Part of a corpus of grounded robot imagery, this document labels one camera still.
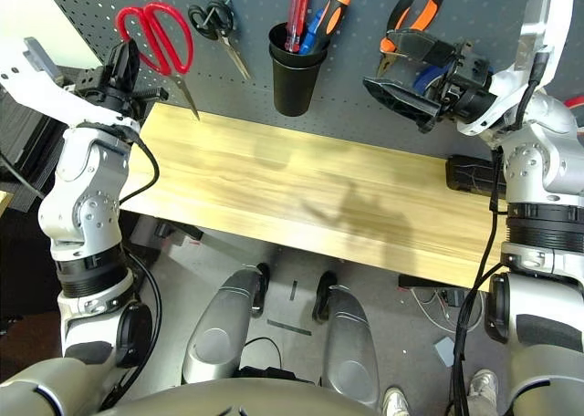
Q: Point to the light wooden board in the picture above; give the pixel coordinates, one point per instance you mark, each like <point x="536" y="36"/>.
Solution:
<point x="5" y="201"/>

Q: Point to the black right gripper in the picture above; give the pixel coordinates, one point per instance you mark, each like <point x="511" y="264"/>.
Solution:
<point x="465" y="87"/>

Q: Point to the black plastic cup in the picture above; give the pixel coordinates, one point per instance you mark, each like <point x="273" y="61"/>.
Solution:
<point x="294" y="87"/>

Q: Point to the grey square floor pad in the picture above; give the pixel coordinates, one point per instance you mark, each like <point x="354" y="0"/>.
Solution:
<point x="443" y="351"/>

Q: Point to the grey bystander shoe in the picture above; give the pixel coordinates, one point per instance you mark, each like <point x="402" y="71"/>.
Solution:
<point x="396" y="402"/>
<point x="483" y="386"/>

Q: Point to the silver left robot leg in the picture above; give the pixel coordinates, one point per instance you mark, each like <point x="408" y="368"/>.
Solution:
<point x="219" y="334"/>

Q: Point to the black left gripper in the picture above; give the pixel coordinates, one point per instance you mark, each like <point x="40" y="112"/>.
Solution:
<point x="98" y="90"/>

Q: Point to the silver right robot leg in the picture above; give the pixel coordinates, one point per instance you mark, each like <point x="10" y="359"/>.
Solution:
<point x="349" y="343"/>

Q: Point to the orange black needle-nose pliers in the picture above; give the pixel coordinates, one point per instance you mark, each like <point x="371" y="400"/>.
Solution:
<point x="429" y="12"/>

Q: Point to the silver robot leg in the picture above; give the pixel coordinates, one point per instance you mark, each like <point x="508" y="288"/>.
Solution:
<point x="349" y="343"/>
<point x="219" y="334"/>

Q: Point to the short black floor tape strip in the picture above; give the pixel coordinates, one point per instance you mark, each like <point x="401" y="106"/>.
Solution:
<point x="293" y="290"/>

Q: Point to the black floor power adapter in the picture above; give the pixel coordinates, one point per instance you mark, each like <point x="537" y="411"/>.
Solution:
<point x="452" y="297"/>

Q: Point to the long black floor tape strip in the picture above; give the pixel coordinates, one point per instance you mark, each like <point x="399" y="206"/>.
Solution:
<point x="289" y="327"/>

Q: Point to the black plastic box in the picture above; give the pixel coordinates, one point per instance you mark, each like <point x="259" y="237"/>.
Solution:
<point x="470" y="176"/>

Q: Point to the black ribbed plastic case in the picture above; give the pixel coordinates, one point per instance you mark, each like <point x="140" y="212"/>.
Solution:
<point x="18" y="133"/>

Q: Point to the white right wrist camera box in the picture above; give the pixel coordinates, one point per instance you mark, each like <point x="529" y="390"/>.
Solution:
<point x="554" y="33"/>

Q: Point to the grey robot torso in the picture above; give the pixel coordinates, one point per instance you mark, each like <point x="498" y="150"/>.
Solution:
<point x="237" y="400"/>

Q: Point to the grey metal pegboard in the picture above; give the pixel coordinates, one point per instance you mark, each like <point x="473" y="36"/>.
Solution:
<point x="356" y="46"/>

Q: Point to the thin red tape roll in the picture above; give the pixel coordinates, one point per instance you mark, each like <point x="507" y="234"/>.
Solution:
<point x="576" y="101"/>

